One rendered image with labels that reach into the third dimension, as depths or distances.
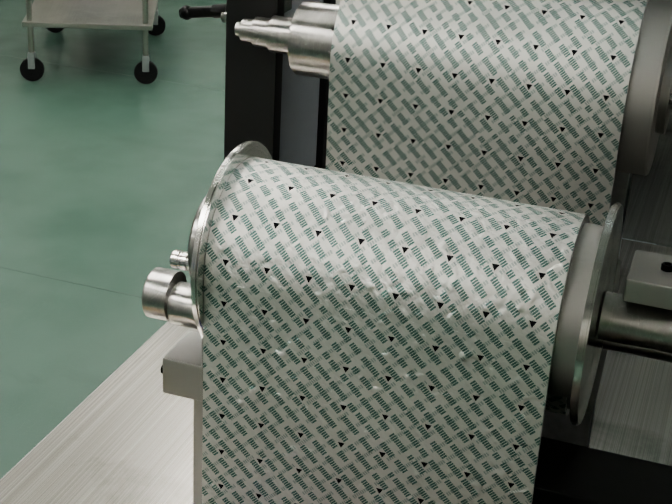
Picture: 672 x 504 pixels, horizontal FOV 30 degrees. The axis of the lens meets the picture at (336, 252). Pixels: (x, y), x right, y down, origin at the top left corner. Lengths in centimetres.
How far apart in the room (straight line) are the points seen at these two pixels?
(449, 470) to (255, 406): 14
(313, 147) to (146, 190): 307
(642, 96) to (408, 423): 31
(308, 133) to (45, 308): 235
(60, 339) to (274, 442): 254
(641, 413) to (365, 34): 61
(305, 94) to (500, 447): 53
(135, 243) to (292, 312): 313
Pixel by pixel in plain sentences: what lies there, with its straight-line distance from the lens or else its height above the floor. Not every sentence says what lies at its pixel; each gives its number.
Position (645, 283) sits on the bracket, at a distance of 80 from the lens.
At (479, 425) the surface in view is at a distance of 82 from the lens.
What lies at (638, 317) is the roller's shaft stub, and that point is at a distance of 82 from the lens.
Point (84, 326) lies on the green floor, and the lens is 346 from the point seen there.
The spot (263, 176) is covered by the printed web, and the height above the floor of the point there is 131.
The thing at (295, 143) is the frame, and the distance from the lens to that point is 124.
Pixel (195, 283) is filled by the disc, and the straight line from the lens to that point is 83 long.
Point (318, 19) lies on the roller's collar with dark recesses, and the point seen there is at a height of 136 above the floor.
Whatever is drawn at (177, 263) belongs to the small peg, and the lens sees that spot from 91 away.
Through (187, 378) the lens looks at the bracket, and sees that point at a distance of 98.
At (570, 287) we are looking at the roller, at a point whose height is 129.
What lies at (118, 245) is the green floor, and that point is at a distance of 393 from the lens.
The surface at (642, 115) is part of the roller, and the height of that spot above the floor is 133.
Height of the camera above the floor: 162
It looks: 24 degrees down
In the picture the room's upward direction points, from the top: 3 degrees clockwise
